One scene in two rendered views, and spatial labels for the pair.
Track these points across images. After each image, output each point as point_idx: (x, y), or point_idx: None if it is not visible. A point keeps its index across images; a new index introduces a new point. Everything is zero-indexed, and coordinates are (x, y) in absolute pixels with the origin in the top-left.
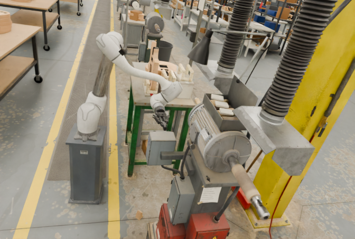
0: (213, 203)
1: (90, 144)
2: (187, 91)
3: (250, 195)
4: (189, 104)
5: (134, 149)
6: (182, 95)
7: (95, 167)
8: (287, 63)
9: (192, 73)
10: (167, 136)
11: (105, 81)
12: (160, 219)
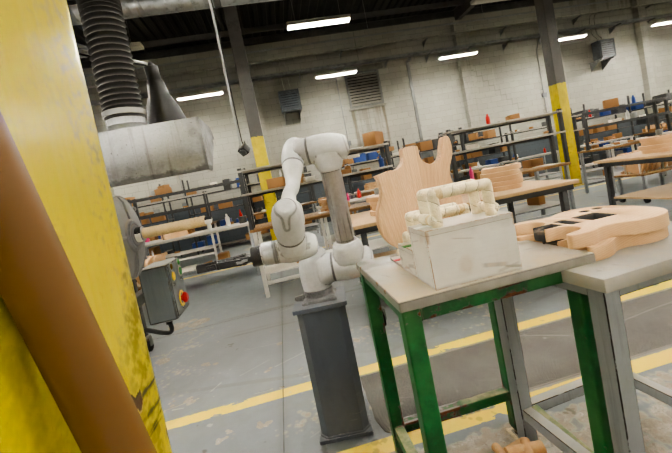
0: None
1: (294, 305)
2: (424, 257)
3: None
4: (398, 295)
5: (384, 388)
6: (421, 270)
7: (306, 356)
8: None
9: (427, 198)
10: (153, 265)
11: (332, 215)
12: None
